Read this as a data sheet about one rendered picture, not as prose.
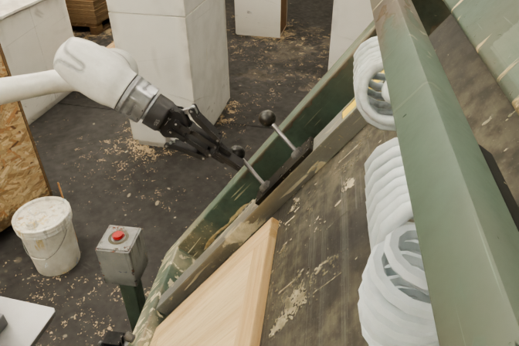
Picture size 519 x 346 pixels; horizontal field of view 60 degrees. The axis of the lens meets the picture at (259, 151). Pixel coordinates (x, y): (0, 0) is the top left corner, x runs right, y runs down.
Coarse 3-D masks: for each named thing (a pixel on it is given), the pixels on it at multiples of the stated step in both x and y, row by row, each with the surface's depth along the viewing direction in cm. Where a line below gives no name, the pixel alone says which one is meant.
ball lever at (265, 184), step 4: (232, 148) 104; (236, 148) 103; (240, 148) 104; (232, 152) 103; (236, 152) 103; (240, 152) 103; (244, 152) 104; (240, 156) 103; (244, 156) 105; (244, 160) 104; (244, 164) 104; (248, 164) 104; (248, 168) 104; (252, 168) 104; (252, 172) 103; (256, 176) 103; (260, 180) 103; (264, 184) 102; (268, 184) 102; (260, 188) 103; (264, 188) 102
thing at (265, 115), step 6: (264, 114) 97; (270, 114) 97; (264, 120) 97; (270, 120) 97; (264, 126) 98; (270, 126) 99; (276, 126) 98; (276, 132) 98; (282, 132) 98; (282, 138) 97; (288, 144) 97; (294, 150) 96; (300, 150) 96; (294, 156) 96
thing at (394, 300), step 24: (504, 192) 14; (408, 240) 19; (384, 264) 19; (408, 264) 16; (360, 288) 19; (384, 288) 17; (408, 288) 21; (360, 312) 19; (384, 312) 17; (408, 312) 16; (384, 336) 18; (408, 336) 17; (432, 336) 17
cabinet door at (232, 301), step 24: (264, 240) 94; (240, 264) 99; (264, 264) 87; (216, 288) 103; (240, 288) 91; (264, 288) 83; (192, 312) 109; (216, 312) 95; (240, 312) 83; (264, 312) 79; (168, 336) 114; (192, 336) 99; (216, 336) 88; (240, 336) 78
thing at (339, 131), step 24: (336, 120) 91; (360, 120) 87; (336, 144) 91; (312, 168) 95; (288, 192) 100; (240, 216) 111; (264, 216) 105; (216, 240) 117; (240, 240) 110; (192, 264) 124; (216, 264) 116; (168, 288) 132; (192, 288) 123; (168, 312) 131
